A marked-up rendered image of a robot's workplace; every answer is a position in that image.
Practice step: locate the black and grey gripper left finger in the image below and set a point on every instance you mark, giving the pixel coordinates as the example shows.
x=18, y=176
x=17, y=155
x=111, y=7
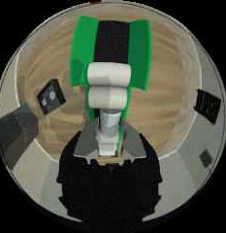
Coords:
x=82, y=147

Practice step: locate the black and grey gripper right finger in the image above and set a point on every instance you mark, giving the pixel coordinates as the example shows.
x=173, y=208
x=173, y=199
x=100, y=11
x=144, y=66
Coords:
x=138, y=149

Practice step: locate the grey cylinder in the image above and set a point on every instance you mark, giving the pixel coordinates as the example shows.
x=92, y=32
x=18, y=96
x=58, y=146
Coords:
x=107, y=146
x=109, y=122
x=108, y=74
x=103, y=139
x=106, y=152
x=107, y=97

